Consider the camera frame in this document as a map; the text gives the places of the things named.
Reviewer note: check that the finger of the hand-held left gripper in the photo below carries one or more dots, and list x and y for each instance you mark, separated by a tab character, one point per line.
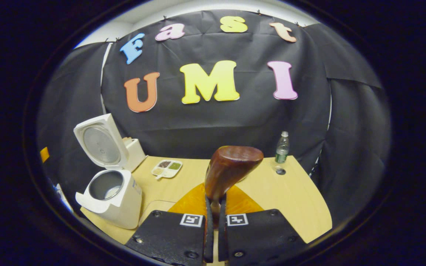
44	154

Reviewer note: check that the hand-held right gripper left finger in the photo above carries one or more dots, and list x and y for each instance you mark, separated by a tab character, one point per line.
168	236

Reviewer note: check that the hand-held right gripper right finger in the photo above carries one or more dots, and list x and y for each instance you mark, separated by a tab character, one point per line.
261	236

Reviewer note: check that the white rice cooker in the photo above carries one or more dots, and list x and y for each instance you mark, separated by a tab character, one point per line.
120	205

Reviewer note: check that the brown wooden spoon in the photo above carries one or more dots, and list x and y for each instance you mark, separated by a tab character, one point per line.
229	166

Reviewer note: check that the small dark round cap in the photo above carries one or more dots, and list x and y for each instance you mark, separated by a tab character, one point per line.
280	171

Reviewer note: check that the divided white seasoning dish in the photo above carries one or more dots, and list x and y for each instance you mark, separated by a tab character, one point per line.
166	168

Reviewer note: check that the white toaster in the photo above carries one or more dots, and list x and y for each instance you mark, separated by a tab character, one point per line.
137	153

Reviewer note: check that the clear plastic water bottle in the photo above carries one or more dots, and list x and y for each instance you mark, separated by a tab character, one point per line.
282	149

